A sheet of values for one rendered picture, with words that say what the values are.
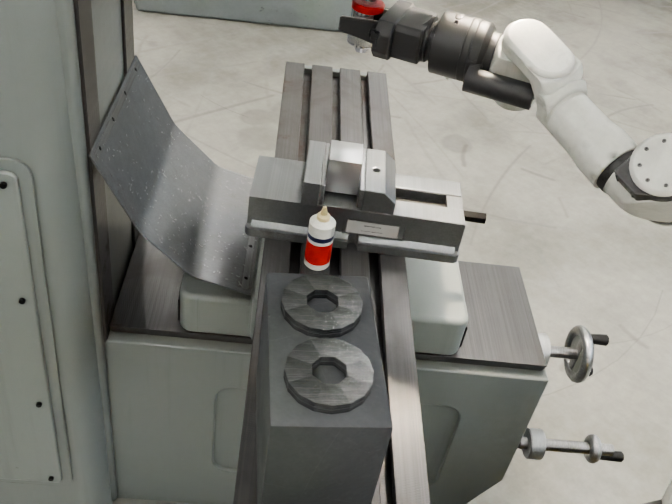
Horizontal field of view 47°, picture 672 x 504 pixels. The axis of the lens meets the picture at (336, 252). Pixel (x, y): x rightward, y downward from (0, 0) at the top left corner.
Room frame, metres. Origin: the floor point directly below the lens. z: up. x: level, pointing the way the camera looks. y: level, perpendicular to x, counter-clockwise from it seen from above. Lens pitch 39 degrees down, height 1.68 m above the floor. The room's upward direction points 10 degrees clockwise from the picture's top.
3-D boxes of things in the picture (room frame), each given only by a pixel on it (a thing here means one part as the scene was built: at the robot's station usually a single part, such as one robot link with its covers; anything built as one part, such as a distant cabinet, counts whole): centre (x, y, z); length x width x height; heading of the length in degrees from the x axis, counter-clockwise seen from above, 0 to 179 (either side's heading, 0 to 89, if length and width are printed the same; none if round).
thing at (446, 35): (1.04, -0.07, 1.24); 0.13 x 0.12 x 0.10; 164
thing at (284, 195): (1.03, -0.02, 0.96); 0.35 x 0.15 x 0.11; 93
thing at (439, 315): (1.07, 0.01, 0.76); 0.50 x 0.35 x 0.12; 96
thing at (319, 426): (0.57, 0.00, 1.00); 0.22 x 0.12 x 0.20; 11
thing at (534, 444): (0.98, -0.53, 0.48); 0.22 x 0.06 x 0.06; 96
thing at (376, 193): (1.04, -0.05, 0.99); 0.12 x 0.06 x 0.04; 3
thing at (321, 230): (0.91, 0.03, 0.96); 0.04 x 0.04 x 0.11
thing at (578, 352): (1.12, -0.48, 0.60); 0.16 x 0.12 x 0.12; 96
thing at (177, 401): (1.07, -0.01, 0.41); 0.80 x 0.30 x 0.60; 96
